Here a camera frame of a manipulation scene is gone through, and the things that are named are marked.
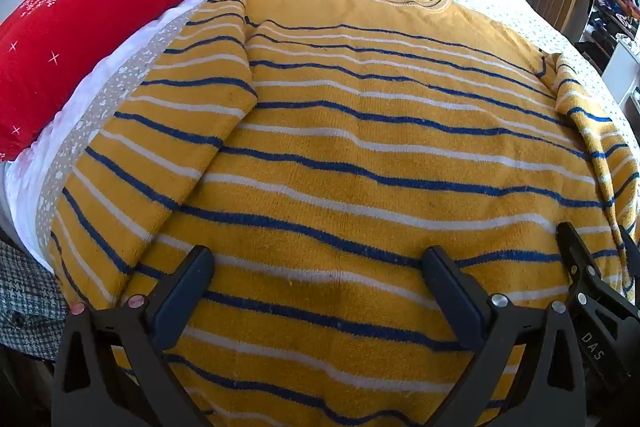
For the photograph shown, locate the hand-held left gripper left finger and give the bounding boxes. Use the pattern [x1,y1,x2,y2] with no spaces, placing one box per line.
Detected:
[51,245,216,427]

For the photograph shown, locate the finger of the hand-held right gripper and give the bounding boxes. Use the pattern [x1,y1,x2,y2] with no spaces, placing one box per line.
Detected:
[618,224,640,299]
[556,222,604,297]

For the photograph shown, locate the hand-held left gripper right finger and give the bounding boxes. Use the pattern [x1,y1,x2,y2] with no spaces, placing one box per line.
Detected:
[422,245,587,427]

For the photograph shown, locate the yellow striped sweater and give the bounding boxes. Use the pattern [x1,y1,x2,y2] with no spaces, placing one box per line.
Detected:
[47,0,640,427]

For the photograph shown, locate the houndstooth cloth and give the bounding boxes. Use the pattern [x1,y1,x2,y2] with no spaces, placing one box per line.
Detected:
[0,239,68,350]

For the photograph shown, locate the white television cabinet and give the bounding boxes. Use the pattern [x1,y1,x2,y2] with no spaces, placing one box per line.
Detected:
[602,42,640,118]

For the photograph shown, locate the shoe rack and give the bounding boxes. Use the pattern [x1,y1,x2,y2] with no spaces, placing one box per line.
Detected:
[580,0,640,72]

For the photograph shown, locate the white bed sheet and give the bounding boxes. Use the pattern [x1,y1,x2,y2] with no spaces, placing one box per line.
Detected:
[5,0,281,248]

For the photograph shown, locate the beige dotted quilt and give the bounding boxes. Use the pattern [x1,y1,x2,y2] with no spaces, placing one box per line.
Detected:
[35,0,640,268]

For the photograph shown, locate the red floral pillow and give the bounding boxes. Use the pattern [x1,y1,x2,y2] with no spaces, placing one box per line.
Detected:
[0,0,287,160]

